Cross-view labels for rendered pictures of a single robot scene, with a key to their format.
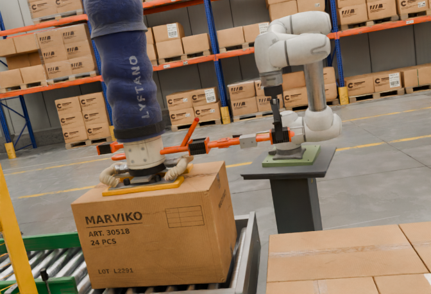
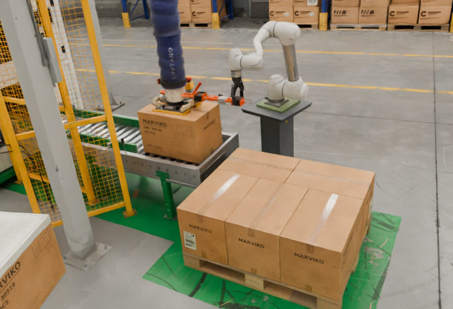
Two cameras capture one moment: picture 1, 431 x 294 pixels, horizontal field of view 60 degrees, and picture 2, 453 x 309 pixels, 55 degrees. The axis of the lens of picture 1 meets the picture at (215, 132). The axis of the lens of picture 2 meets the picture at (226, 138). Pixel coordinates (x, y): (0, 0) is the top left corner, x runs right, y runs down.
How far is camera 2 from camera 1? 2.17 m
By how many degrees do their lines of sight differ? 24
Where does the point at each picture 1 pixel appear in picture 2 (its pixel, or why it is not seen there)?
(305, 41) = (249, 60)
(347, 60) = not seen: outside the picture
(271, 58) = (233, 64)
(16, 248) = (111, 127)
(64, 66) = not seen: outside the picture
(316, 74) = (289, 61)
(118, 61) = (162, 49)
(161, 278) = (172, 154)
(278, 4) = not seen: outside the picture
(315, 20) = (286, 31)
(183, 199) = (184, 122)
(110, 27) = (160, 33)
